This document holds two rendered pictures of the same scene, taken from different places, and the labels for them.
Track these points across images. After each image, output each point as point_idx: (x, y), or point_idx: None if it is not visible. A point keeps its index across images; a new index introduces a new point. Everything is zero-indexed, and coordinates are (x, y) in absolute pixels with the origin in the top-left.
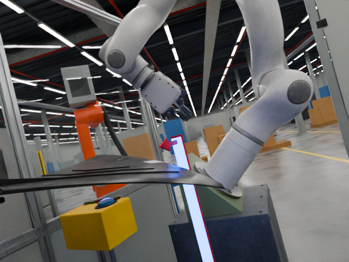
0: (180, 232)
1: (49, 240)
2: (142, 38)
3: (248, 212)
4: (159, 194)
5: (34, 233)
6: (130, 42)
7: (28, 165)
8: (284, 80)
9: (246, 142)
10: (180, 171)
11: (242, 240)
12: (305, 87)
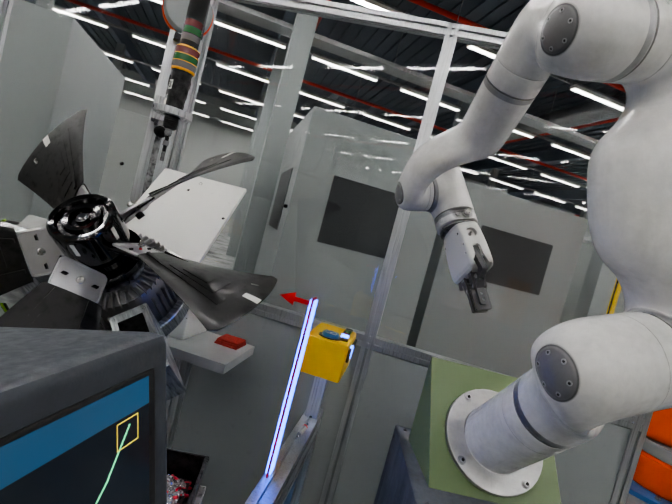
0: (394, 442)
1: (369, 355)
2: (421, 175)
3: (428, 493)
4: (588, 446)
5: (360, 337)
6: (408, 177)
7: (389, 270)
8: (548, 332)
9: (509, 406)
10: (223, 307)
11: None
12: (564, 371)
